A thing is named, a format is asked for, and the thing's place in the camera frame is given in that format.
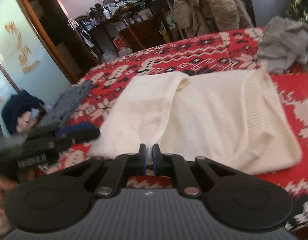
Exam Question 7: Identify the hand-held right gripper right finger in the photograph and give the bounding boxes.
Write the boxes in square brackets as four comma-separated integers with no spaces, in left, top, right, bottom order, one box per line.
[153,144,234,198]

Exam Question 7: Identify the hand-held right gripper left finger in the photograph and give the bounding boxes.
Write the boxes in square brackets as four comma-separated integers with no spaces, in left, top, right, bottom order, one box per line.
[62,144,147,198]

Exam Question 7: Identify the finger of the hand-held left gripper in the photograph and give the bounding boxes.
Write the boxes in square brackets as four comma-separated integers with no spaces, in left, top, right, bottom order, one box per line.
[58,123,101,144]

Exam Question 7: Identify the cream knit striped vest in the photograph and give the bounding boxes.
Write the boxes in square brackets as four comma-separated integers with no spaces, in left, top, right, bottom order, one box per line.
[89,62,302,175]

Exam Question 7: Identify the blue denim jeans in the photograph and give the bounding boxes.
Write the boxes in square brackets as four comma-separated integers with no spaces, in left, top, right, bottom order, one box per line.
[38,80,94,128]

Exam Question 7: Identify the navy cloth pile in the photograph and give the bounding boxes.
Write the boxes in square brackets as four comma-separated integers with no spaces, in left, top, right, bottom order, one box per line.
[2,90,45,133]

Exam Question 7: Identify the white plastic bag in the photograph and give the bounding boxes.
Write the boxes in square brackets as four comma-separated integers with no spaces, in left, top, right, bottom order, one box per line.
[101,51,119,60]

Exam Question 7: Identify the red printed carton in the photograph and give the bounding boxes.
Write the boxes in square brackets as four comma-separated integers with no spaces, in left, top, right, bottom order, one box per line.
[113,37,126,52]

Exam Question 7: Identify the frosted glass door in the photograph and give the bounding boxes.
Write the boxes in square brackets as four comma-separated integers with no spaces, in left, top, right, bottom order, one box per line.
[0,0,77,100]

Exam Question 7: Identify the red broom stick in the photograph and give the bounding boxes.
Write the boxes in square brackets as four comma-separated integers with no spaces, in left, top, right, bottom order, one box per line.
[123,19,144,50]

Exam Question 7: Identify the brown wooden dresser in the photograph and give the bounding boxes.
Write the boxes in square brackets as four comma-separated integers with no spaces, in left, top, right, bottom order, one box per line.
[119,17,169,50]

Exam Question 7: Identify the red printed blanket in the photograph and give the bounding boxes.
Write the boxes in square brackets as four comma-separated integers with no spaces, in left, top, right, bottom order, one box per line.
[37,26,308,233]

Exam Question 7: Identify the yellow carton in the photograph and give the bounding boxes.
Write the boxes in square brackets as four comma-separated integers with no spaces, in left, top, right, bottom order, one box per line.
[159,27,169,43]

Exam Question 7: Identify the shelf of assorted items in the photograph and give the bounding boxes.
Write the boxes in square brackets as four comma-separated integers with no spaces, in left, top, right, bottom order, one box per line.
[77,0,174,28]

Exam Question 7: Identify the black shelf rack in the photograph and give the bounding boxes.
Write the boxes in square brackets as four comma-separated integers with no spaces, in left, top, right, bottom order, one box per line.
[77,0,184,53]

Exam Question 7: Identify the beige jacket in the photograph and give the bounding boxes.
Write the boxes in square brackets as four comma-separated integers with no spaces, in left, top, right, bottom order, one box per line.
[173,0,253,38]

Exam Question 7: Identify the grey sweatshirt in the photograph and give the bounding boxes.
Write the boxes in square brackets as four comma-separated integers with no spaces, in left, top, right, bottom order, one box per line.
[257,16,308,74]

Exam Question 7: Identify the silver refrigerator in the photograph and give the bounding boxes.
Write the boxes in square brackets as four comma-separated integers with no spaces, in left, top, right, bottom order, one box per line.
[245,0,294,28]

